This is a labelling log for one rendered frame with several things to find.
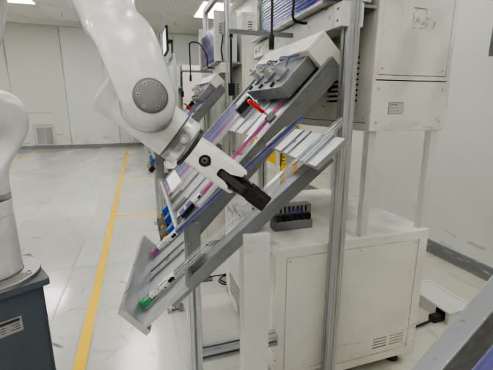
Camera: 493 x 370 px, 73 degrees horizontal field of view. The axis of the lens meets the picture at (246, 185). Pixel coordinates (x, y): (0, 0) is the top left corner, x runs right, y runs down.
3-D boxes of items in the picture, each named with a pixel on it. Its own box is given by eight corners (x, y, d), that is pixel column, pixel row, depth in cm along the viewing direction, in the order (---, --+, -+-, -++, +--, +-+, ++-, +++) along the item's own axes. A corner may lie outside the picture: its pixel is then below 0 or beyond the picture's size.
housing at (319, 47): (334, 83, 106) (306, 48, 101) (274, 89, 152) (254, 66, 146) (350, 64, 106) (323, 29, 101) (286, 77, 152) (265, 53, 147)
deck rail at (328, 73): (192, 244, 101) (177, 232, 99) (191, 241, 103) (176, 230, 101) (344, 70, 104) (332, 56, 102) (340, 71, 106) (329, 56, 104)
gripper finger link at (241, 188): (238, 183, 53) (252, 191, 57) (208, 158, 57) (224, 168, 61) (233, 189, 53) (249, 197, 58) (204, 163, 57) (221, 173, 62)
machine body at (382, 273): (271, 402, 125) (275, 249, 111) (225, 301, 190) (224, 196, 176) (411, 363, 144) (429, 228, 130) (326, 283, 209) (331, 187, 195)
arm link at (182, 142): (190, 117, 52) (205, 128, 53) (188, 115, 61) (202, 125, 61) (158, 159, 53) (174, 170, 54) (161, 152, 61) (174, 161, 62)
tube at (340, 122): (145, 307, 62) (141, 303, 62) (146, 302, 63) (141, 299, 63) (345, 122, 61) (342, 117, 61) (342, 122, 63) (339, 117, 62)
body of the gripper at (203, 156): (199, 128, 52) (254, 169, 56) (196, 124, 62) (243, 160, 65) (171, 165, 53) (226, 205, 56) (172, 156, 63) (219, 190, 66)
